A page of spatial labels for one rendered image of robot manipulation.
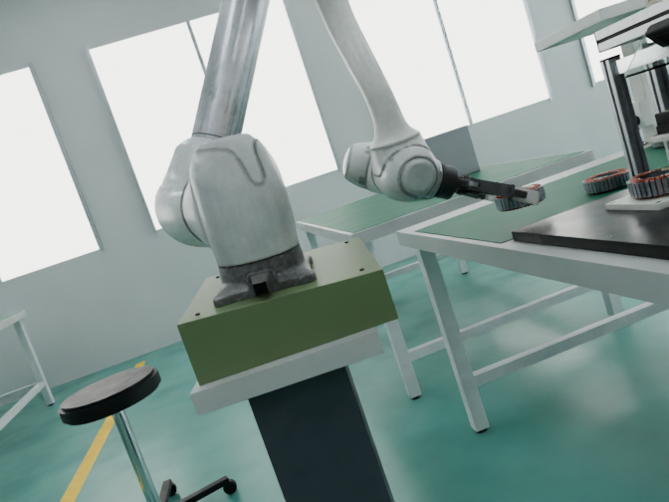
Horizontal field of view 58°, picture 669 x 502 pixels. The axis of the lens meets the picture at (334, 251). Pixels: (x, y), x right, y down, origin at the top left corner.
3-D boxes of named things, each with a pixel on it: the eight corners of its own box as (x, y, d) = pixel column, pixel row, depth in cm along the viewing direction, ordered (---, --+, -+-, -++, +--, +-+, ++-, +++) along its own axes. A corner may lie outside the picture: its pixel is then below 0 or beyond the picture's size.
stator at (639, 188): (666, 198, 106) (660, 178, 105) (617, 201, 117) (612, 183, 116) (712, 178, 109) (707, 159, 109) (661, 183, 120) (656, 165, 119)
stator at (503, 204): (512, 212, 133) (507, 196, 133) (489, 212, 144) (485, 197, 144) (556, 197, 135) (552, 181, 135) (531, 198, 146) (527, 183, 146)
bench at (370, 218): (406, 406, 248) (349, 234, 239) (330, 322, 430) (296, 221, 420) (637, 314, 264) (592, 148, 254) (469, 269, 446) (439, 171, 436)
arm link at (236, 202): (240, 269, 100) (201, 138, 96) (197, 266, 115) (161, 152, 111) (318, 239, 109) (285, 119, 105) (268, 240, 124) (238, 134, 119)
